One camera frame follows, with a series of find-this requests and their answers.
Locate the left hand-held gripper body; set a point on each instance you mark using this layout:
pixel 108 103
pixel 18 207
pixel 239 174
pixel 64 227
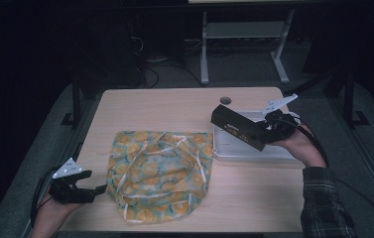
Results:
pixel 70 195

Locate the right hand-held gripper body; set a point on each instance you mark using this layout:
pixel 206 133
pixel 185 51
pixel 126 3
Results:
pixel 280 127

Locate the black rectangular box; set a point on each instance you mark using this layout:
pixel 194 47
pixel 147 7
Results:
pixel 237 125

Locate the white plastic tray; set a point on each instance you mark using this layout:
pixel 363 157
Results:
pixel 234 150

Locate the yellow flower print fabric bag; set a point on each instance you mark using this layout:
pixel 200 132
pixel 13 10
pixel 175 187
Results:
pixel 159 175

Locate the person's left hand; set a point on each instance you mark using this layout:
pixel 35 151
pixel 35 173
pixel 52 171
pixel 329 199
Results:
pixel 57 211

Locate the person's right hand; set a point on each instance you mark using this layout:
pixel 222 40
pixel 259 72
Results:
pixel 307 148

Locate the black metal stand post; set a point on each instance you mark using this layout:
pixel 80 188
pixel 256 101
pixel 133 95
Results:
pixel 349 99
pixel 76 99

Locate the white metal table frame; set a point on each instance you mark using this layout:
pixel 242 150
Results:
pixel 244 29

